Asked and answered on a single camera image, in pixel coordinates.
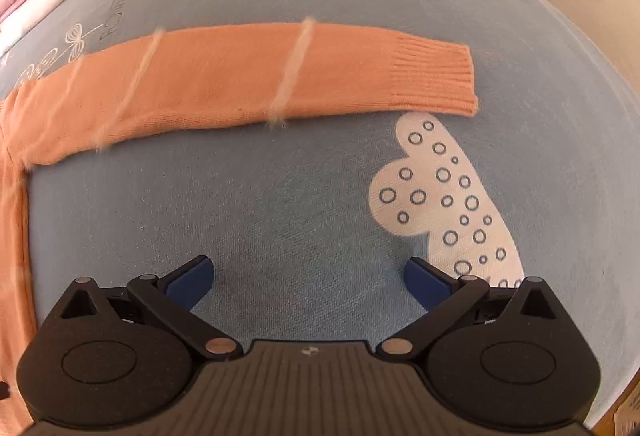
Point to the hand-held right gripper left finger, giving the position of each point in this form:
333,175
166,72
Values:
192,281

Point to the blue floral bed sheet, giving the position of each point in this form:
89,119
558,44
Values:
300,196

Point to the orange striped knit sweater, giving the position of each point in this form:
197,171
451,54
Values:
225,76

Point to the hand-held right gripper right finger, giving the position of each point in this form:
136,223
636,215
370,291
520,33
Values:
425,281

